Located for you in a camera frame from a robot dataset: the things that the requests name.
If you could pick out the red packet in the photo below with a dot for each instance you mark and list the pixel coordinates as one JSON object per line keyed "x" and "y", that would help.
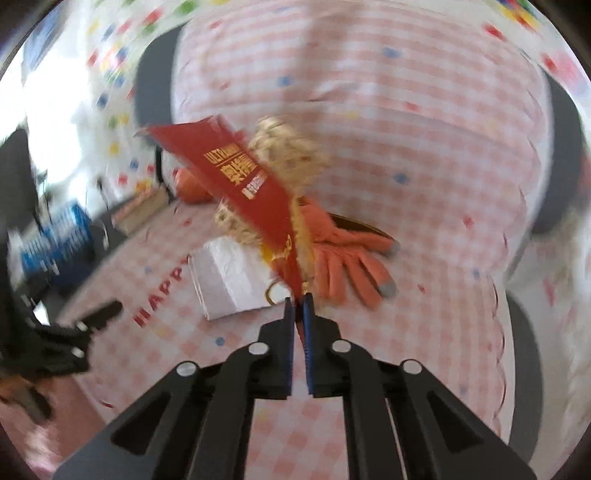
{"x": 240, "y": 184}

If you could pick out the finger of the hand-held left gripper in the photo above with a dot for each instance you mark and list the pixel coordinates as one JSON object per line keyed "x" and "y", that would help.
{"x": 32, "y": 404}
{"x": 101, "y": 314}

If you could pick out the orange glove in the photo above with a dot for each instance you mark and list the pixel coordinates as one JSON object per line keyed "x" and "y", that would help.
{"x": 341, "y": 258}

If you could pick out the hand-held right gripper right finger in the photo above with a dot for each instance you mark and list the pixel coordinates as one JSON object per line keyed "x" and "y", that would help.
{"x": 309, "y": 350}

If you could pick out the orange cover notebook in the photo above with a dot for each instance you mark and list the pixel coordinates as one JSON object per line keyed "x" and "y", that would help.
{"x": 138, "y": 210}

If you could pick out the floral print cloth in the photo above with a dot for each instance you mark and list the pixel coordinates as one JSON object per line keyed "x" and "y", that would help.
{"x": 563, "y": 277}

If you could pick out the balloon print cloth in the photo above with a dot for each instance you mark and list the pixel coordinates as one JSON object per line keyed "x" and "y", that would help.
{"x": 115, "y": 55}

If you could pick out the grey office chair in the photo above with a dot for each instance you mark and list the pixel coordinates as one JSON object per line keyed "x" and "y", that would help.
{"x": 558, "y": 184}

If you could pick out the white foam block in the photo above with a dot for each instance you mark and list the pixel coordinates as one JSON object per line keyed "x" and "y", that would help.
{"x": 226, "y": 277}

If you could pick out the blue plastic basket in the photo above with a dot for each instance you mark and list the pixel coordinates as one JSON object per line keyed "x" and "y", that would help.
{"x": 55, "y": 235}

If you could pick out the woven bamboo basket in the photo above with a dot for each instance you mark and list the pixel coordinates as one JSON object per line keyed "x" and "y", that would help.
{"x": 291, "y": 152}

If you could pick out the pink checkered sheet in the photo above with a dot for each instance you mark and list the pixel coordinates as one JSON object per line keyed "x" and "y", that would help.
{"x": 392, "y": 115}

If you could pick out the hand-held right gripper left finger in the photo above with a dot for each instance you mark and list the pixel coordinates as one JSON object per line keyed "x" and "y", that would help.
{"x": 290, "y": 341}

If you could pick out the red apple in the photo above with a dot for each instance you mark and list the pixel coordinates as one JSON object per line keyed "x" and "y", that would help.
{"x": 191, "y": 189}

